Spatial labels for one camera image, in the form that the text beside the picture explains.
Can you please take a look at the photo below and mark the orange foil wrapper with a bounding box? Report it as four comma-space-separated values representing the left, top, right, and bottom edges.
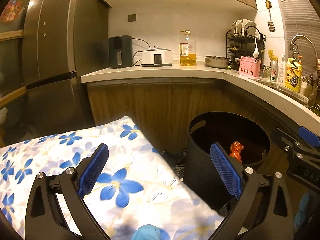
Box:
229, 141, 244, 162

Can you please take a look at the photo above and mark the wall outlet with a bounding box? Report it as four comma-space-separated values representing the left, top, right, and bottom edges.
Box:
128, 14, 137, 22

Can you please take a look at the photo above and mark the wooden lower cabinet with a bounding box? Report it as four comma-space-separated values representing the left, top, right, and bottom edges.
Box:
86, 77, 320, 205

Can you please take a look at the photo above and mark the steel kitchen faucet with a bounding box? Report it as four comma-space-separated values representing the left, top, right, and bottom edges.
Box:
289, 34, 320, 111

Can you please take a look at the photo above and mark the white ladle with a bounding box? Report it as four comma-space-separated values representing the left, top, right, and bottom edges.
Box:
253, 36, 259, 59

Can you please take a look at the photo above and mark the white slow cooker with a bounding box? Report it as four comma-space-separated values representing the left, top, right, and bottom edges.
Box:
141, 47, 172, 67

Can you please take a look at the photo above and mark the cooking oil bottle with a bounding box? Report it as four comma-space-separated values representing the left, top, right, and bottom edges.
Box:
179, 30, 197, 67

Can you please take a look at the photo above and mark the wooden framed glass door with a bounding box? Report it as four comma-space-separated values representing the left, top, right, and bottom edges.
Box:
1, 0, 34, 147

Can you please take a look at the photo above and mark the beer can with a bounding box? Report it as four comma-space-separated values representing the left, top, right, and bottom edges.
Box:
270, 60, 278, 82

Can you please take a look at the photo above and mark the floral blue white tablecloth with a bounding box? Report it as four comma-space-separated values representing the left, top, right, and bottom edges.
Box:
1, 116, 222, 239

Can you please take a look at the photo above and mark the steel bowl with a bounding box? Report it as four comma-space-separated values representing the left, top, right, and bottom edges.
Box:
204, 56, 229, 69

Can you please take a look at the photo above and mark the black trash bin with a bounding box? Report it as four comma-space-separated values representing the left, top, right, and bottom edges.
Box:
183, 112, 271, 210

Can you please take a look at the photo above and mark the red door decoration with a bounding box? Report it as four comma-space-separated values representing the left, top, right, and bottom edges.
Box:
0, 0, 23, 23

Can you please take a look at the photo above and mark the dark steel refrigerator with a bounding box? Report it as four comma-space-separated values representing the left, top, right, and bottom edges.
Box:
22, 0, 108, 137

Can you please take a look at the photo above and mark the black dish rack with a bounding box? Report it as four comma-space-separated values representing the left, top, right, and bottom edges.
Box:
226, 19, 266, 70

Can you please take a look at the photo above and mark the pink utensil basket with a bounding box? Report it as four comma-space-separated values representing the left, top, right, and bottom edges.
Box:
239, 56, 261, 78

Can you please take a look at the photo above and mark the hanging spatula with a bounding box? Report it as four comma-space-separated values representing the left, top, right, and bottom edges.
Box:
265, 0, 276, 32

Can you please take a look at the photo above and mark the black air fryer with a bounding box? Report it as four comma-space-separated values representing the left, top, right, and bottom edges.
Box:
108, 35, 133, 68

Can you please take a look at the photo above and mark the window blind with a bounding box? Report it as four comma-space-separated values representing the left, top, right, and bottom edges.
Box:
279, 0, 320, 76

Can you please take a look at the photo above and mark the white kitchen countertop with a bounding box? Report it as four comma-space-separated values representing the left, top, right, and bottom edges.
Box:
81, 64, 319, 134

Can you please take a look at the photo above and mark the white dish soap bottle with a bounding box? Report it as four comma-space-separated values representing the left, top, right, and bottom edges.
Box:
277, 54, 286, 86

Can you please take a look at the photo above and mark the yellow detergent bottle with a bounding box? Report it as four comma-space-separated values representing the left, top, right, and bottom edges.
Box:
285, 58, 303, 93

